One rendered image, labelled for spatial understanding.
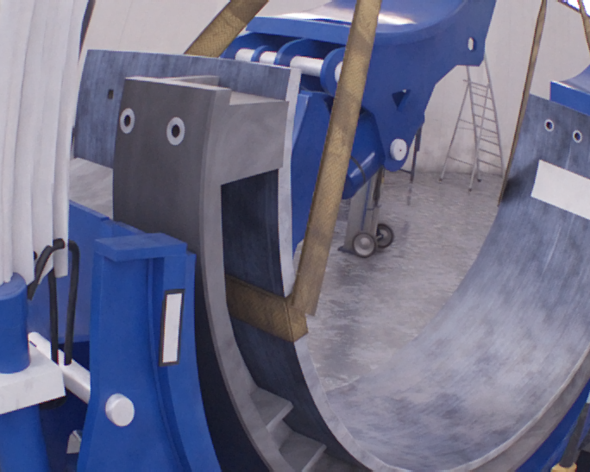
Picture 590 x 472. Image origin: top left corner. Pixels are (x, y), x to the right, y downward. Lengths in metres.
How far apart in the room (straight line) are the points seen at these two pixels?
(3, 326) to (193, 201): 0.45
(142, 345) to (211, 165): 0.31
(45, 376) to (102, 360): 0.13
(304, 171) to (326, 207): 2.86
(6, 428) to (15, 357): 0.16
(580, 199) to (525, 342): 0.60
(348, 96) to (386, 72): 3.14
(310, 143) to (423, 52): 0.95
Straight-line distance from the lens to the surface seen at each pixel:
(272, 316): 2.00
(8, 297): 1.62
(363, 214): 11.48
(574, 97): 4.29
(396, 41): 5.18
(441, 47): 5.59
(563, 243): 3.66
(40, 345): 1.93
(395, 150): 5.32
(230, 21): 2.39
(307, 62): 5.04
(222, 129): 1.76
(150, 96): 1.85
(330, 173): 2.03
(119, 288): 1.69
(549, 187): 3.77
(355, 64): 2.10
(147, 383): 1.80
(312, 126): 4.86
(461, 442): 3.01
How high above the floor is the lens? 2.51
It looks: 13 degrees down
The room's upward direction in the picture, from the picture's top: 9 degrees clockwise
